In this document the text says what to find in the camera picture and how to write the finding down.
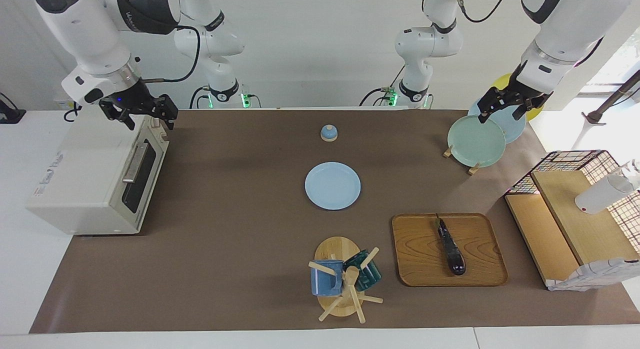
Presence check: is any glass oven door with handle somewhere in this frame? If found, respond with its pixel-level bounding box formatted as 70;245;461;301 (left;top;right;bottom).
119;115;170;234

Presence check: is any dark purple eggplant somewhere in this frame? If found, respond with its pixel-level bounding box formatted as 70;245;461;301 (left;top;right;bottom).
435;214;467;276

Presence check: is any cream toaster oven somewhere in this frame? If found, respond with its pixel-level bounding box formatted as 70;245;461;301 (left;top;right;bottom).
26;109;170;236

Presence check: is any yellow racked plate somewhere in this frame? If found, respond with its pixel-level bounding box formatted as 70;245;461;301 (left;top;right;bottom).
492;73;548;122

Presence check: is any light blue racked plate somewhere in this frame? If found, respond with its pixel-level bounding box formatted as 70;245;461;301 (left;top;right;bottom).
467;96;527;145

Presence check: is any pale green racked plate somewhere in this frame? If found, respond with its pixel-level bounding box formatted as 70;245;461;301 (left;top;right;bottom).
447;115;507;168

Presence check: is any wooden plate rack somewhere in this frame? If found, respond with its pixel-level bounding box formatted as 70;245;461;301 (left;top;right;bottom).
443;145;482;176

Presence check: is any dark metal pole stand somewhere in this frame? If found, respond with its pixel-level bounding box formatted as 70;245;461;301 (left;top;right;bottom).
582;69;640;125

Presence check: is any white tumbler cup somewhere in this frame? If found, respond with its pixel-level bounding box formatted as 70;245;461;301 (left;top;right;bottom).
575;161;640;215

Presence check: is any black desk device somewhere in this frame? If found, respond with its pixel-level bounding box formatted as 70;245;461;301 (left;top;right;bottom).
0;92;27;125

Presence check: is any brown table mat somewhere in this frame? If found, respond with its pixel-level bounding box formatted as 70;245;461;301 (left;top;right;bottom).
29;109;640;334

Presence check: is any wooden serving tray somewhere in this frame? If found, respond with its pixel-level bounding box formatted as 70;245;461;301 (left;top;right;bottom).
391;213;509;288

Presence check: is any white checked cloth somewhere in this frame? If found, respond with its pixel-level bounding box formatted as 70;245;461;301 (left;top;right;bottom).
546;258;640;292

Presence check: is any dark green ceramic mug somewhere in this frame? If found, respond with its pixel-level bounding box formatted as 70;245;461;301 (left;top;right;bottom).
343;249;383;292

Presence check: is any wooden mug tree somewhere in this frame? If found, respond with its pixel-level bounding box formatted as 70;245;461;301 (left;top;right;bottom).
308;236;384;324

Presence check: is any blue ceramic mug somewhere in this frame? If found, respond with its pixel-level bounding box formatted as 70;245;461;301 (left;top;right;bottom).
310;259;345;297

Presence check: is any black arm base cable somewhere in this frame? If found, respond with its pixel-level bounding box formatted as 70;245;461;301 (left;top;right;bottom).
359;64;407;107
189;86;213;110

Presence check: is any wooden wire shelf unit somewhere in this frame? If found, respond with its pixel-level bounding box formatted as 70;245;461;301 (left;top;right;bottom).
504;150;640;292

